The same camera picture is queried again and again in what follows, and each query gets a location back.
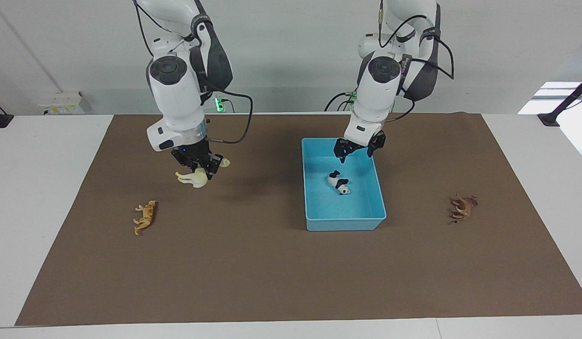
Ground light blue storage box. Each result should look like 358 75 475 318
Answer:
302 137 387 232

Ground black base cable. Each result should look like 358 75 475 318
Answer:
325 92 357 112

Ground cream llama toy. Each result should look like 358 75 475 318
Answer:
175 158 231 189

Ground brown table mat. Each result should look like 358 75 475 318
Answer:
15 112 582 326

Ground white wall socket box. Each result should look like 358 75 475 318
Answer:
38 91 91 115

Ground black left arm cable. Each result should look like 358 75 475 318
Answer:
378 0 455 123

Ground black and white panda toy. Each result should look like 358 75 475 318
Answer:
327 170 351 196

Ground orange striped tiger toy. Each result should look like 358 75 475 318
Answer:
133 200 157 235

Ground black mounting stand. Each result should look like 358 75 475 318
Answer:
538 74 582 127

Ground brown horse toy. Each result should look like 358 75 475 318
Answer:
449 194 478 225

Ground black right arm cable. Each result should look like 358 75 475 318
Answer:
197 80 254 144

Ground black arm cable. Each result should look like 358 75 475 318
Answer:
197 80 254 144
378 0 455 123

